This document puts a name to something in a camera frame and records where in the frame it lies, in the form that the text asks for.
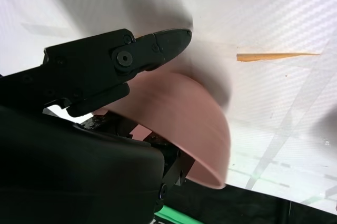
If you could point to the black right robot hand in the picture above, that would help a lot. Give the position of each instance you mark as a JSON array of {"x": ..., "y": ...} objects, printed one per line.
[{"x": 65, "y": 168}]

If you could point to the pink plastic bowl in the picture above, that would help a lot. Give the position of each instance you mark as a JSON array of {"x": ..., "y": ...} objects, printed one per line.
[{"x": 179, "y": 113}]

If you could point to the orange streak mark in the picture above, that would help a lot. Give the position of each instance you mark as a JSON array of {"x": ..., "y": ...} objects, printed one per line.
[{"x": 260, "y": 57}]

